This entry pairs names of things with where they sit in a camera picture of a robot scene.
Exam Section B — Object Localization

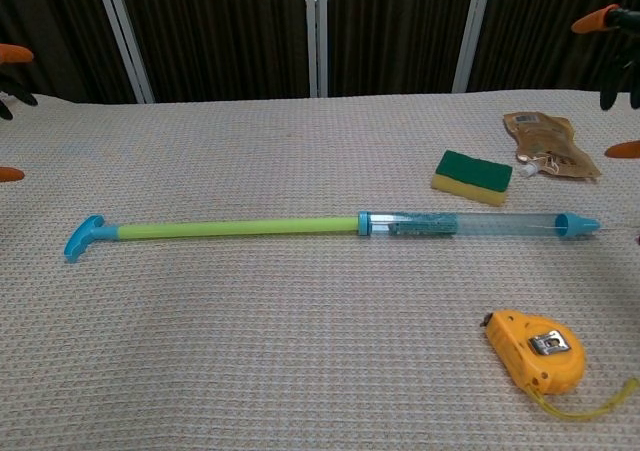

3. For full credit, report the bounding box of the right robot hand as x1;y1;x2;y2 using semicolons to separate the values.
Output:
571;3;640;160

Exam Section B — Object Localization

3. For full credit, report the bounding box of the green and blue stick handle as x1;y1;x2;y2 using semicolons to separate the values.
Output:
63;214;362;265

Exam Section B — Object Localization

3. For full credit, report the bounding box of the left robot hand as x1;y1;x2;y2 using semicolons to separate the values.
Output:
0;43;39;183

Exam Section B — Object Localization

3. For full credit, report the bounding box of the yellow tape measure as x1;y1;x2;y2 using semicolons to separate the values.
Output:
481;309;640;422

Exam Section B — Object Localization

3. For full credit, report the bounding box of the brown snack pouch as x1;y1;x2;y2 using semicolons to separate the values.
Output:
502;111;603;182

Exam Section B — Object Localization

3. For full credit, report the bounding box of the green blue toy pump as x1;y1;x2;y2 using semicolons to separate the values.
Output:
357;210;601;242

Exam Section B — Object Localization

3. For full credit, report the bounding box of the beige woven tablecloth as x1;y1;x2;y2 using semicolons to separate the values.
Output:
0;89;640;451

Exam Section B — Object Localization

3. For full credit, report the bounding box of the green yellow sponge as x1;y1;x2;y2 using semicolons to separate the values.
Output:
429;149;514;207

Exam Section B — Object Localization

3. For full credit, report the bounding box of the dark folding screen panel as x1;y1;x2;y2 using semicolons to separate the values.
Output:
452;0;640;95
314;0;494;98
99;0;321;103
0;0;151;105

